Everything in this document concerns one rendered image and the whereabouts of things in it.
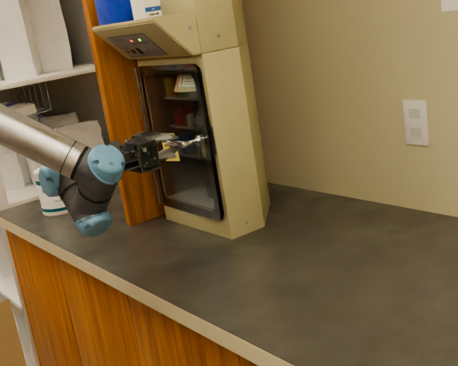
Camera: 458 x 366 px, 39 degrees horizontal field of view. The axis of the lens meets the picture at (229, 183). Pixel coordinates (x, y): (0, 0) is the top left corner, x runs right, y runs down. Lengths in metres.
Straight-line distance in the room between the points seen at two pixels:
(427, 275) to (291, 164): 0.83
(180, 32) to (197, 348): 0.71
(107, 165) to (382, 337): 0.61
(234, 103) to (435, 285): 0.66
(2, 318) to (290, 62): 1.23
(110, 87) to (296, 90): 0.55
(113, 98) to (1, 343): 0.96
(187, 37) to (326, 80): 0.50
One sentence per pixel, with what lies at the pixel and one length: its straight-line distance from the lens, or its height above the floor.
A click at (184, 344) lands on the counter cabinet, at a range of 1.47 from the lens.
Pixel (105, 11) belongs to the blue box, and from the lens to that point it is 1.72.
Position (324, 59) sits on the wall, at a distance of 1.88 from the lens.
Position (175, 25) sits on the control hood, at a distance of 1.54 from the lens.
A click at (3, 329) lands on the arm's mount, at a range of 1.06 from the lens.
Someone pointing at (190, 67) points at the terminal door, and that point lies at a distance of 1.59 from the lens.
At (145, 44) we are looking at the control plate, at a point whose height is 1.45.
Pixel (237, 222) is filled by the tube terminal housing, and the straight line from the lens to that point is 1.67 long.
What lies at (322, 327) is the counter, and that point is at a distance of 1.19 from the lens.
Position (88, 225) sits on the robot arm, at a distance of 1.42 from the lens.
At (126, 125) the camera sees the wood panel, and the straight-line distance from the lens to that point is 1.89.
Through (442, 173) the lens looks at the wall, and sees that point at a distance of 1.70.
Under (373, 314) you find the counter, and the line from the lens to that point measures 1.22.
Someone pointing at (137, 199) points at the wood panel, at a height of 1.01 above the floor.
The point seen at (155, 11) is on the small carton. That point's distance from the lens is 1.62.
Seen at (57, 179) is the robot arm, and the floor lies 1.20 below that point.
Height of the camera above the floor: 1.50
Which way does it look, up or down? 15 degrees down
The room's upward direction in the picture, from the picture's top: 9 degrees counter-clockwise
